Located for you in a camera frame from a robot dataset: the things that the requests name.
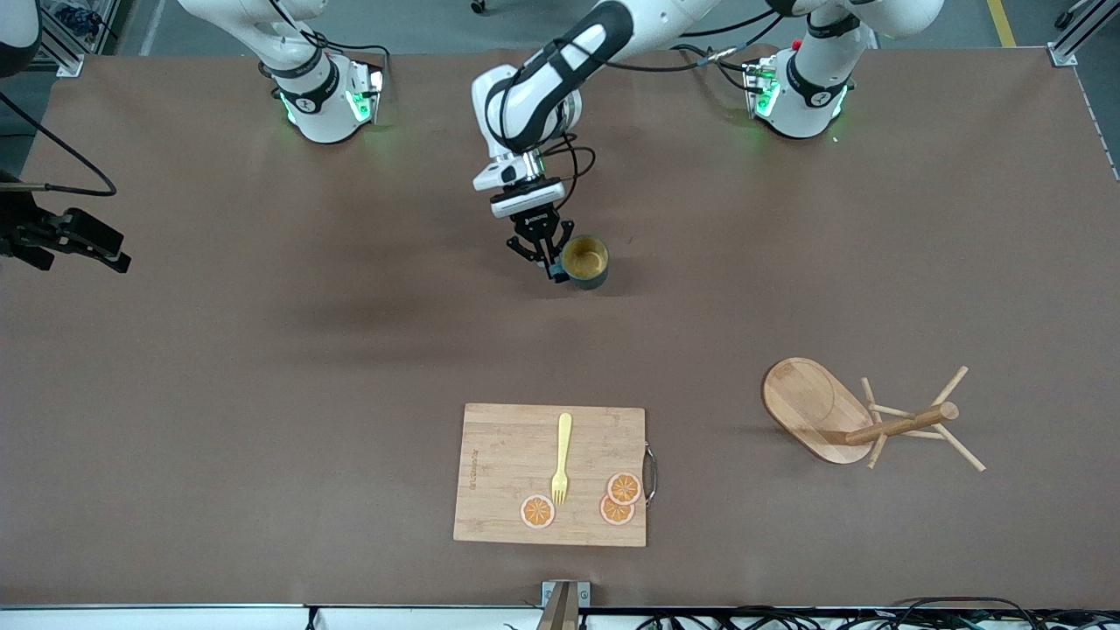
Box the teal cup yellow inside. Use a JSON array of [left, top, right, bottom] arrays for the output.
[[551, 234, 611, 291]]

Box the wooden mug rack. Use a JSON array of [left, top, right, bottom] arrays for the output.
[[761, 357, 987, 473]]

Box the yellow plastic fork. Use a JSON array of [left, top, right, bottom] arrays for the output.
[[550, 413, 574, 506]]

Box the bamboo cutting board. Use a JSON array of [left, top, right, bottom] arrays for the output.
[[453, 402, 648, 549]]

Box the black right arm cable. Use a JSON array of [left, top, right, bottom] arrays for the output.
[[0, 87, 119, 198]]

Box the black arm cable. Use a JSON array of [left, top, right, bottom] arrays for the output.
[[0, 87, 119, 198], [551, 131, 599, 211]]

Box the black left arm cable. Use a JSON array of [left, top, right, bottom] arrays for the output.
[[551, 131, 599, 211]]

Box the aluminium frame post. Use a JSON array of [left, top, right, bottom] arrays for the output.
[[1048, 0, 1105, 67], [37, 0, 132, 78]]

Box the black base cable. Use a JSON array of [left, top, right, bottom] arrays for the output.
[[670, 35, 755, 92]]

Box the metal table edge bracket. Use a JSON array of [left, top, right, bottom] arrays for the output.
[[541, 580, 592, 630]]

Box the white table edge rail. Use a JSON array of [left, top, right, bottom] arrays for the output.
[[0, 603, 1120, 630]]

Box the black cable tangle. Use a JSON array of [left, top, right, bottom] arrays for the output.
[[639, 597, 1120, 630]]

